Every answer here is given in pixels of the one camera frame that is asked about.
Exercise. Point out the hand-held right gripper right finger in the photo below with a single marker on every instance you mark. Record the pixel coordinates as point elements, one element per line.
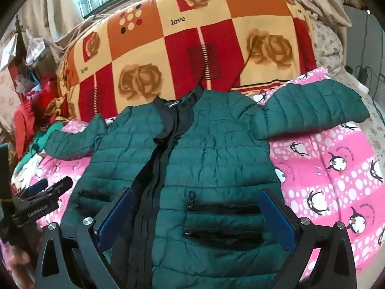
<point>278,219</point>

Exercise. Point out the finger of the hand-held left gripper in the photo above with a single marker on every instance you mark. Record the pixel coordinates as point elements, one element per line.
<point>37,186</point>
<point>51,189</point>

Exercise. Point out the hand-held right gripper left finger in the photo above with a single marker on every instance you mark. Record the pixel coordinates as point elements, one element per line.
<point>115,216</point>

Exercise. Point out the green puffer jacket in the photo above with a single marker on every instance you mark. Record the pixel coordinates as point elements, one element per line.
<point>210,156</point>

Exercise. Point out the pile of red clothes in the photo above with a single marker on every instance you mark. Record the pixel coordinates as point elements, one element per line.
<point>30,108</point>

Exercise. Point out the person's left hand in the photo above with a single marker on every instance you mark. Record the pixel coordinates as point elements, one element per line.
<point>13,260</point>

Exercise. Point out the white patterned cloth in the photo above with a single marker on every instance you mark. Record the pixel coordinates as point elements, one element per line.
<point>28,168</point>

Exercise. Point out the light green cloth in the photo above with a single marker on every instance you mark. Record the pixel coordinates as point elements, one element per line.
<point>40,140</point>

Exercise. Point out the pink penguin quilt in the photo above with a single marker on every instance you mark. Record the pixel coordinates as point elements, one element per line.
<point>318,171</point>

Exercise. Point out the yellow red floral cloth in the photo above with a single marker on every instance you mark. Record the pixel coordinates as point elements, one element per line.
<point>58,107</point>

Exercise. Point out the clear plastic bag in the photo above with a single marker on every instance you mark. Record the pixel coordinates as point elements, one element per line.
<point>37,48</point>

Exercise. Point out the beige curtain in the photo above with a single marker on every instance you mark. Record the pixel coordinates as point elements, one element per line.
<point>318,0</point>
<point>57,21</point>

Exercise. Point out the black power adapter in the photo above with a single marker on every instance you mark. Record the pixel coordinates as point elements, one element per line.
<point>362,73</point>

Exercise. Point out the rose patterned checked blanket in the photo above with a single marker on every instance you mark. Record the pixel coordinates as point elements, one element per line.
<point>180,51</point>

